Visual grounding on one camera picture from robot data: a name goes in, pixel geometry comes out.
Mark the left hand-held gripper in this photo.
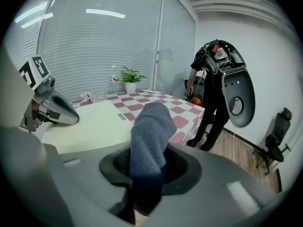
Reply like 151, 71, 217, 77
18, 55, 80, 132

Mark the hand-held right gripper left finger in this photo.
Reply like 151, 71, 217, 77
0, 126, 136, 227

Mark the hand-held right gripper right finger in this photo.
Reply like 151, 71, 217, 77
142, 143, 284, 227

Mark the cream object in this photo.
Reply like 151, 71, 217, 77
41, 100, 136, 155

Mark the dark blue cloth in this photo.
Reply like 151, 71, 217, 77
129, 101, 178, 217

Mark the crushed clear plastic bottle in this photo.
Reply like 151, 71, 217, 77
80, 91, 108, 102

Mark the clear plastic water bottle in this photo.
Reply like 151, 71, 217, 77
109, 65, 120, 93

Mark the potted green plant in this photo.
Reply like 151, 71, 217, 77
120, 66, 148, 94

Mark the black office chair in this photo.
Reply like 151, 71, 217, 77
252, 107, 292, 176

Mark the white paper sheet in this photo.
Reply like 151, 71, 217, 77
139, 88, 164, 95

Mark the red white checkered tablecloth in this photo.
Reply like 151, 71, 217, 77
70, 89, 205, 147

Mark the black shell backpack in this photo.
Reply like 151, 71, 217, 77
201, 39, 257, 129

